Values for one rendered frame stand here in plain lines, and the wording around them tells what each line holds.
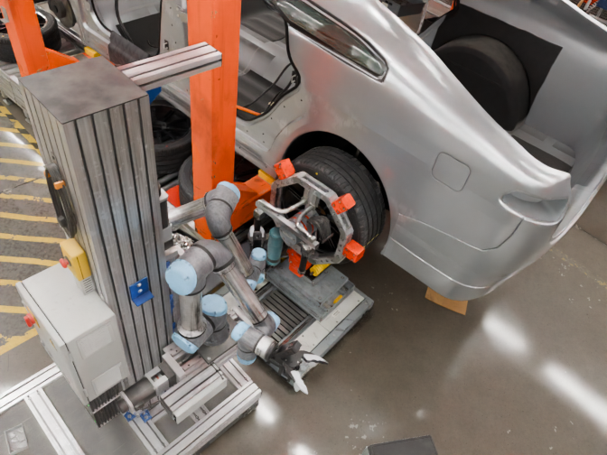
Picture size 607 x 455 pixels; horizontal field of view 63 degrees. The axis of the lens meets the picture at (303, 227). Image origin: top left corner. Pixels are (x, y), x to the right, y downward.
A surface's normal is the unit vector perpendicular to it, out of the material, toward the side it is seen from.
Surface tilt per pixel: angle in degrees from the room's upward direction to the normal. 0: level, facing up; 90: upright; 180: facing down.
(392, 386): 0
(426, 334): 0
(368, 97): 81
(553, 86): 90
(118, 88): 0
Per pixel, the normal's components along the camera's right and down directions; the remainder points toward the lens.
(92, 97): 0.13, -0.68
